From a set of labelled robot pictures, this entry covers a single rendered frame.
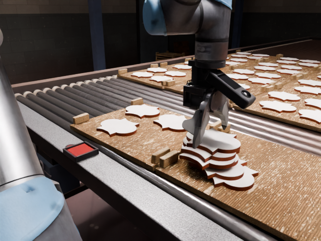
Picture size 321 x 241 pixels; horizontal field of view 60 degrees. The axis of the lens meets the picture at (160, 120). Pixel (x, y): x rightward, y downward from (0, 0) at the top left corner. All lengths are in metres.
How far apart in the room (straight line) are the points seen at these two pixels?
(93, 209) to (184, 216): 1.55
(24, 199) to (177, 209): 0.41
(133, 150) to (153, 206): 0.23
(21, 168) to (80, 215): 1.68
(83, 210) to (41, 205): 1.86
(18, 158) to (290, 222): 0.48
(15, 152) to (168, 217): 0.33
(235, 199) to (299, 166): 0.24
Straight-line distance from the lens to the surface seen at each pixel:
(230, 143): 0.71
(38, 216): 0.26
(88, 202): 2.19
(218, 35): 0.63
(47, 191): 0.28
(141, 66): 1.98
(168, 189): 0.68
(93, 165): 0.79
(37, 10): 5.90
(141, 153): 0.79
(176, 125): 0.94
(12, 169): 0.42
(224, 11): 0.64
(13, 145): 0.43
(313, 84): 1.68
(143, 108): 1.10
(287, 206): 0.65
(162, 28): 0.58
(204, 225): 0.59
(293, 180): 0.74
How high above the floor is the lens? 1.31
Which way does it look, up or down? 22 degrees down
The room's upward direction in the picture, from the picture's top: straight up
